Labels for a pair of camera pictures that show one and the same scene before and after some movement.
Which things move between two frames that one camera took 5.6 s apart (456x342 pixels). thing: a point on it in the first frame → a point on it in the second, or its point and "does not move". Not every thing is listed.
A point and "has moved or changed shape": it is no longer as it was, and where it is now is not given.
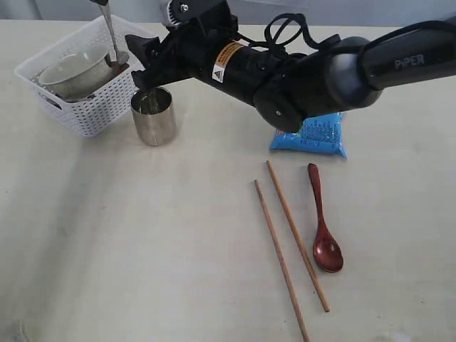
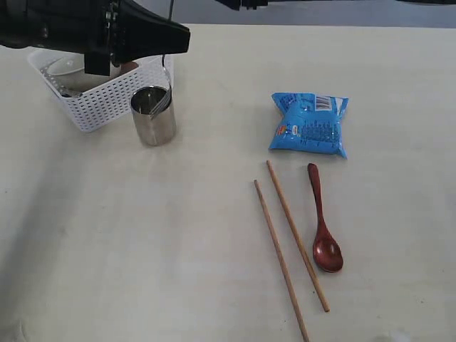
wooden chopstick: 282,264 does not move
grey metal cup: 154,115 does not move
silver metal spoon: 122,56 has moved or changed shape
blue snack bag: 320,133 does not move
